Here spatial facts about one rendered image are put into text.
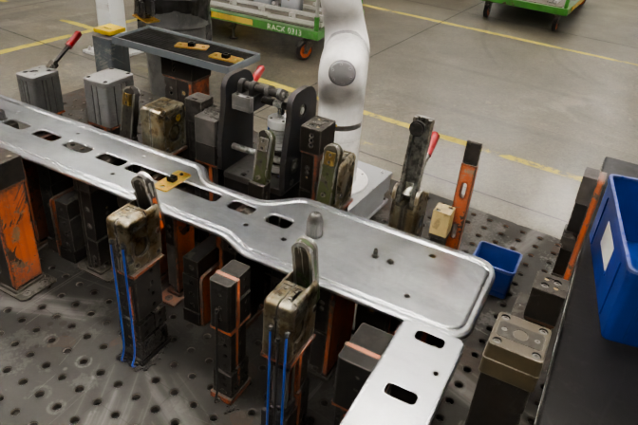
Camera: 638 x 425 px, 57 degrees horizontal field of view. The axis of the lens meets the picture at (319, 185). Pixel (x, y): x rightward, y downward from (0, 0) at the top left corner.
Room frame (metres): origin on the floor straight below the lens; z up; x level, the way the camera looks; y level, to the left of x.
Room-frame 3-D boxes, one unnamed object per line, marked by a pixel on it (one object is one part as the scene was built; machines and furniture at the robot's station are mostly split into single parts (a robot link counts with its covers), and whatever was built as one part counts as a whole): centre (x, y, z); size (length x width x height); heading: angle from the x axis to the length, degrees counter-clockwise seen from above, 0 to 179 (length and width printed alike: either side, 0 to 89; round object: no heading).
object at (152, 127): (1.28, 0.38, 0.89); 0.13 x 0.11 x 0.38; 154
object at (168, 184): (1.07, 0.31, 1.01); 0.08 x 0.04 x 0.01; 154
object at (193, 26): (3.96, 1.06, 0.36); 0.54 x 0.50 x 0.73; 150
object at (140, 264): (0.88, 0.33, 0.87); 0.12 x 0.09 x 0.35; 154
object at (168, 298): (1.08, 0.30, 0.84); 0.13 x 0.05 x 0.29; 154
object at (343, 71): (1.44, -0.04, 1.11); 0.19 x 0.12 x 0.24; 176
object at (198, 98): (1.30, 0.30, 0.90); 0.05 x 0.05 x 0.40; 64
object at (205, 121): (1.26, 0.25, 0.89); 0.13 x 0.11 x 0.38; 154
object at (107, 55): (1.58, 0.60, 0.92); 0.08 x 0.08 x 0.44; 64
